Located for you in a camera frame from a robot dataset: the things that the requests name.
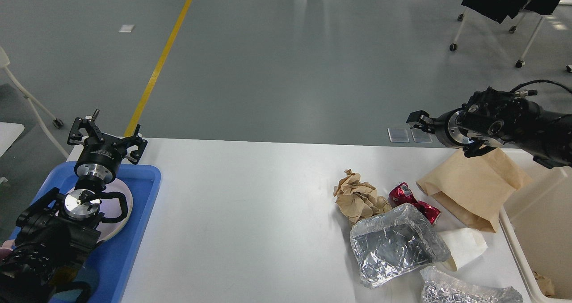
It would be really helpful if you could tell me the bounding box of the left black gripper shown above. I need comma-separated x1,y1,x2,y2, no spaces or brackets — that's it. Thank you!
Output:
67,109,148,183

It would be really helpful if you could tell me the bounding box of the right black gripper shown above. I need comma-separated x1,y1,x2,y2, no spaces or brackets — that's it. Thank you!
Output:
406,108,472,148

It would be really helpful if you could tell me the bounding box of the pink plate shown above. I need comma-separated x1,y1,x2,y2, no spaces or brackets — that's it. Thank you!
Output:
58,178,134,243

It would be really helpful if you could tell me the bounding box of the teal mug yellow inside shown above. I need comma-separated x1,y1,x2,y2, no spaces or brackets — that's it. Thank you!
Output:
49,266,100,303

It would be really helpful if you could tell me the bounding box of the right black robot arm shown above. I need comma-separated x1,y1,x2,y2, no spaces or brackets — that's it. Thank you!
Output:
406,80,572,169

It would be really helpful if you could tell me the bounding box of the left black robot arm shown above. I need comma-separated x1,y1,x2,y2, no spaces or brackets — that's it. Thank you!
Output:
0,109,148,303

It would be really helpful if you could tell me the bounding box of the crushed red can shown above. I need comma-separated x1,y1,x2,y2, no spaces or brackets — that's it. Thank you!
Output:
388,181,441,225

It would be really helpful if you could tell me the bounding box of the brown paper bag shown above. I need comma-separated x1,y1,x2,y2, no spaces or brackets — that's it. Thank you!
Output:
416,148,533,232

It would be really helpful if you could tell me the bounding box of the white side table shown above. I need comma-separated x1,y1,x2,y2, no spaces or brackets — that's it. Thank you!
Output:
0,122,25,156

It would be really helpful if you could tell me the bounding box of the crumpled brown paper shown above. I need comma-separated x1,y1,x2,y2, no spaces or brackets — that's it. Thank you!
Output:
333,169,392,225

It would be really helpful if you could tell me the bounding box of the white clothes rack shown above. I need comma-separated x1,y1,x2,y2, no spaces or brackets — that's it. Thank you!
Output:
439,6,571,81

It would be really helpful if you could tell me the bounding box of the aluminium foil container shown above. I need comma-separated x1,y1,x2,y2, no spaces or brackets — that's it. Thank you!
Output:
349,203,451,289

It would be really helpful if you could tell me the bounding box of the blue plastic tray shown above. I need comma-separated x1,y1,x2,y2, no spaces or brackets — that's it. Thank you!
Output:
1,162,161,303

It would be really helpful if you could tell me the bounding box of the white paper cup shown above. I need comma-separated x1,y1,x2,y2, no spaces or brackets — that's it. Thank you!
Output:
438,227,488,272

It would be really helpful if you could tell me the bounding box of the pink HOME mug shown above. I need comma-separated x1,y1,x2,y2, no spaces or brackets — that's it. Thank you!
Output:
0,239,16,260

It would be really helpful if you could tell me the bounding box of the white plastic bin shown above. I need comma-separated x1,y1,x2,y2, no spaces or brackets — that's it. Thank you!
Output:
500,149,572,303

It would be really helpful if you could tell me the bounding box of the crumpled foil piece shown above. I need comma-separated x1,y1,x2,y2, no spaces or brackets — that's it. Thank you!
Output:
420,266,524,303

